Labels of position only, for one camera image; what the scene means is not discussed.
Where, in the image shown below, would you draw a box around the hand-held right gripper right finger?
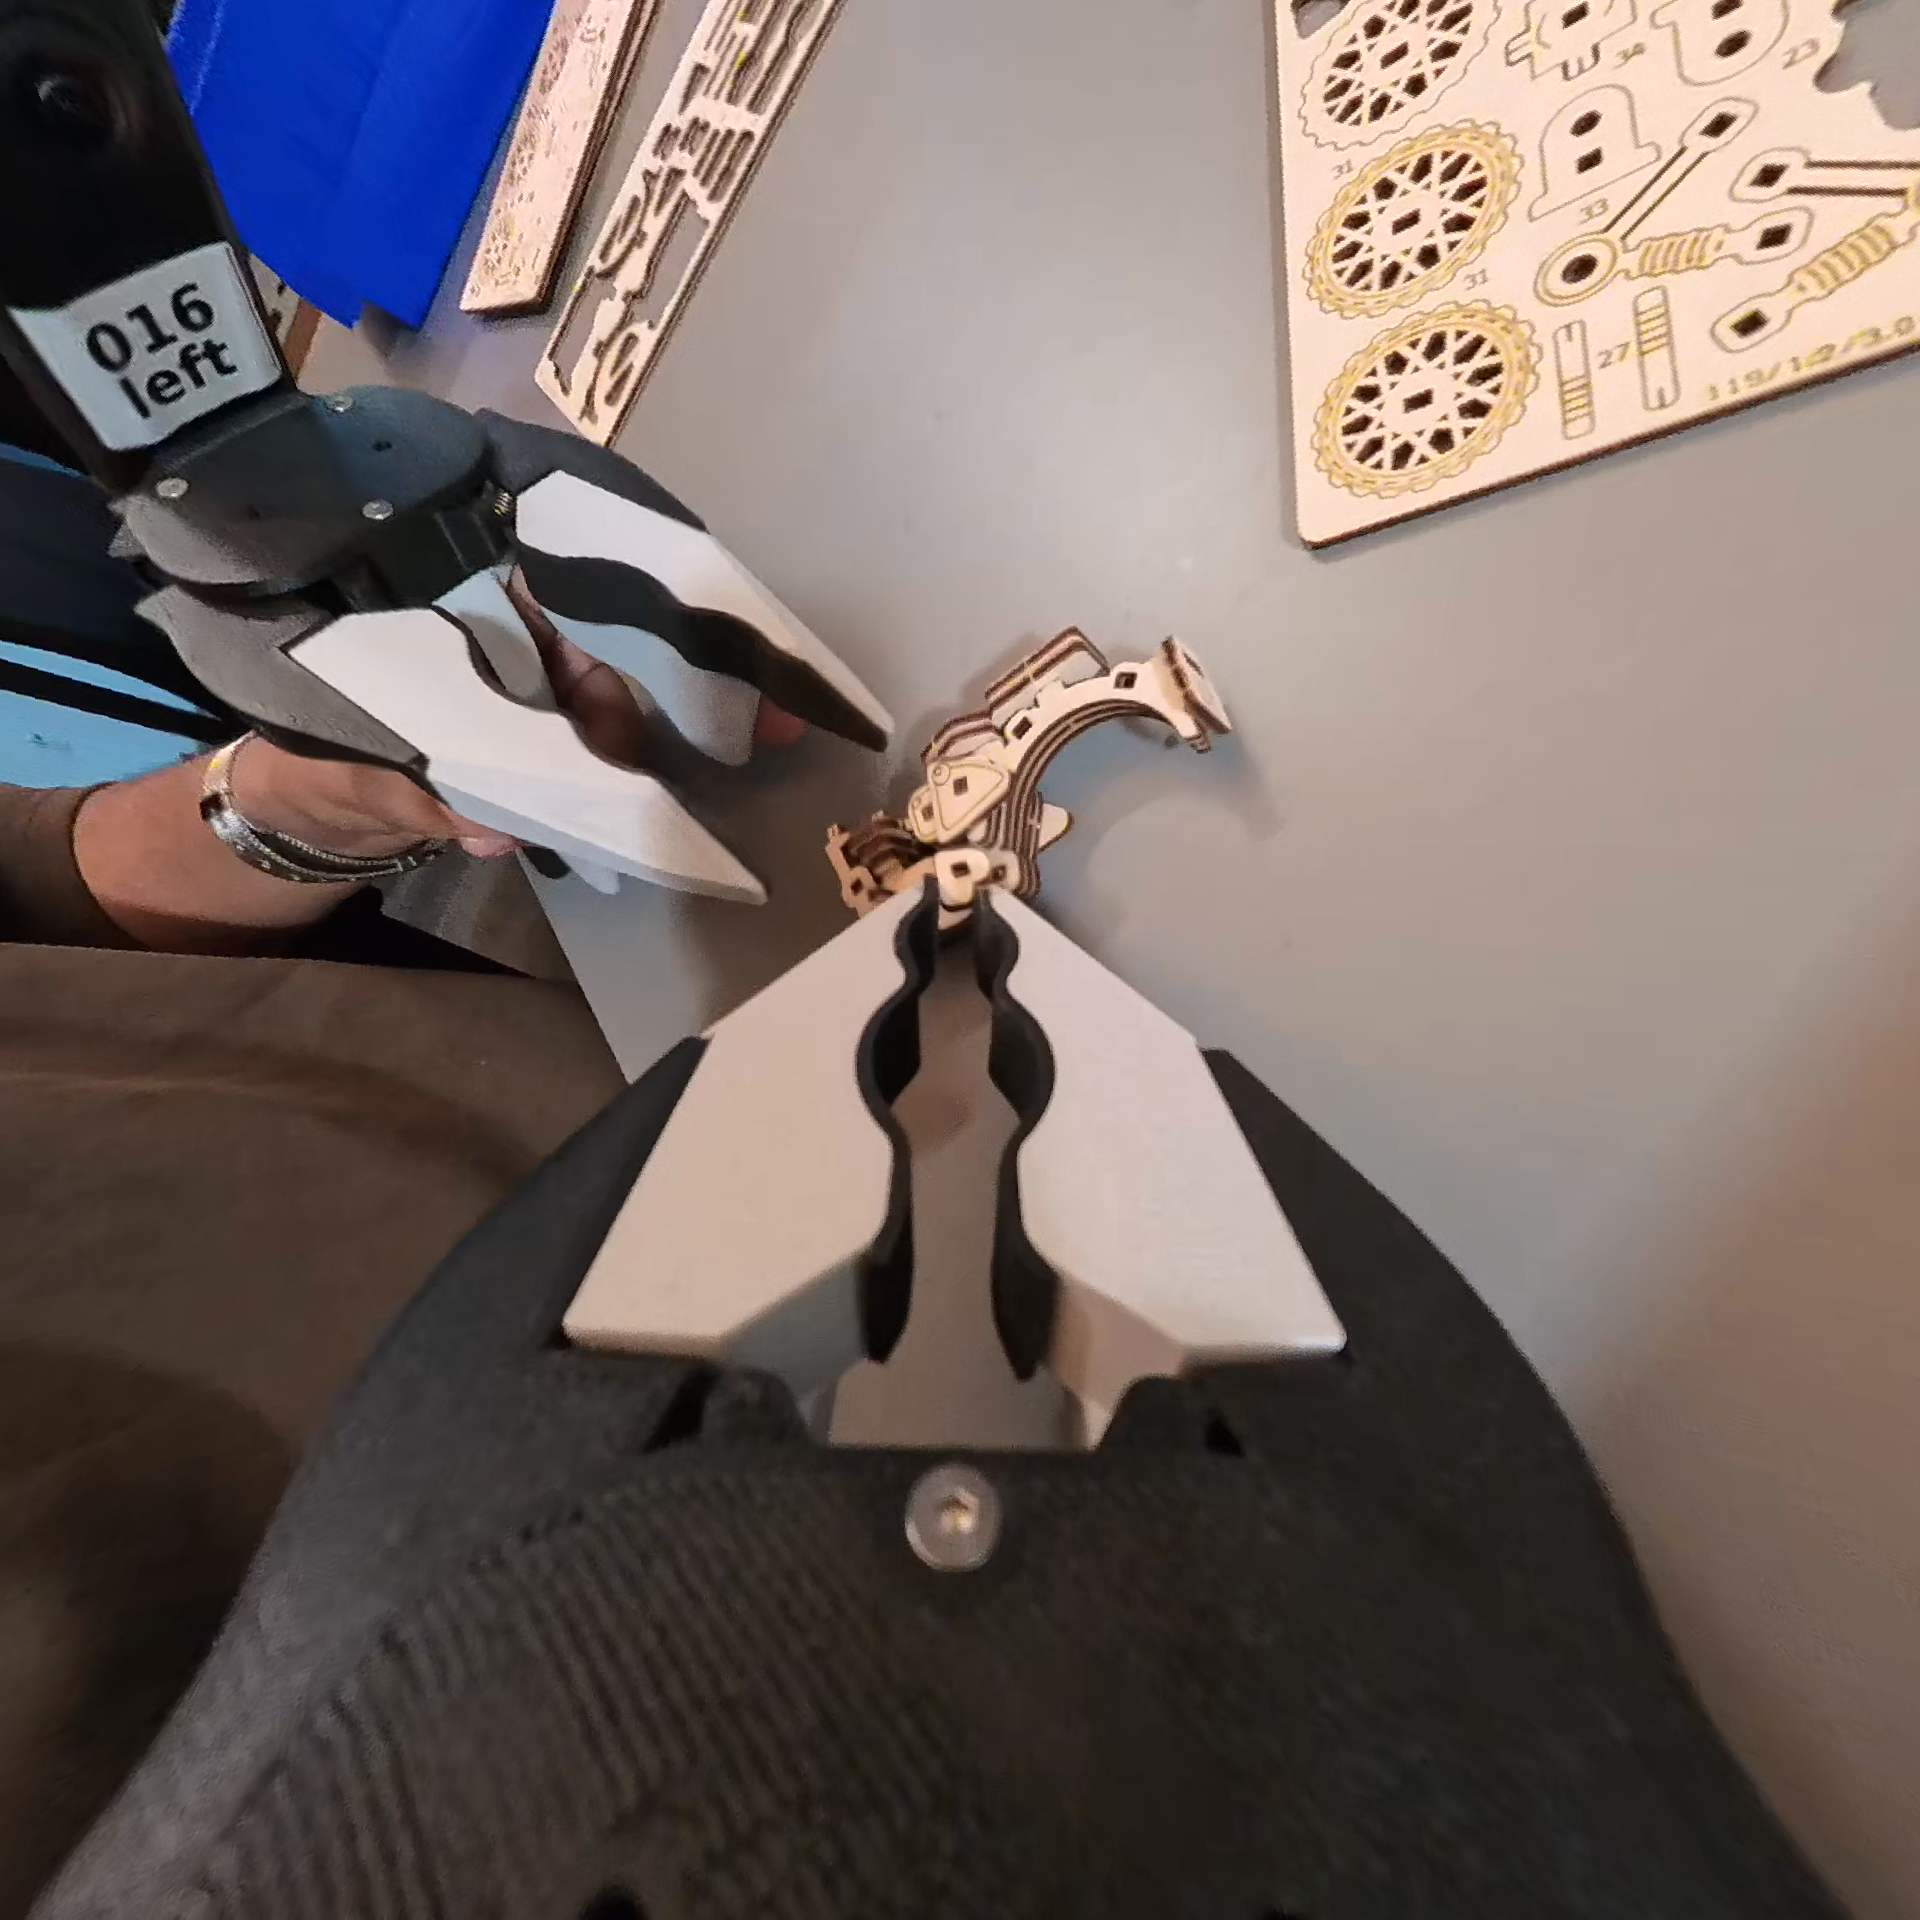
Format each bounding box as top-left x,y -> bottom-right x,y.
975,893 -> 1348,1445

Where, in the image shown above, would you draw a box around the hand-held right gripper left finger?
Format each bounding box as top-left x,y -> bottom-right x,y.
560,882 -> 944,1430

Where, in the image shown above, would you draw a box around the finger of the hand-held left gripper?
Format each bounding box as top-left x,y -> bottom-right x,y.
506,469 -> 900,763
281,566 -> 772,910

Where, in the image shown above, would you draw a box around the wooden model assembly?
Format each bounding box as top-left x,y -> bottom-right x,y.
822,625 -> 1236,942

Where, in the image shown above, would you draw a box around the person's left forearm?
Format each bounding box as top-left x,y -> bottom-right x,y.
70,778 -> 265,950

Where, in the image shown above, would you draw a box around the grey desk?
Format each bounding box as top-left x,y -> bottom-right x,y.
293,0 -> 1920,1920

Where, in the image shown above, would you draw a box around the person's left hand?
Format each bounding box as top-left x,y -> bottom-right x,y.
231,576 -> 816,873

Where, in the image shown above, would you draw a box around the stacked wooden parts sheets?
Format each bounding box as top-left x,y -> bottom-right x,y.
454,0 -> 664,321

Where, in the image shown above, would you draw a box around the blue plastic bin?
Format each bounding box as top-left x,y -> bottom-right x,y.
162,0 -> 560,331

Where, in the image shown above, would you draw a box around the brown shirt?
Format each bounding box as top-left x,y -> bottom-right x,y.
0,773 -> 640,1920

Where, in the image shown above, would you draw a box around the wooden gear parts sheet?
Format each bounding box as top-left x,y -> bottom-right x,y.
1271,0 -> 1920,552

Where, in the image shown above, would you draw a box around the wooden cutout frame sheet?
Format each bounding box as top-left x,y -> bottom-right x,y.
535,0 -> 846,452

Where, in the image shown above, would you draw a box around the silver bracelet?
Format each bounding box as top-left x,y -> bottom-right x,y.
194,726 -> 452,890

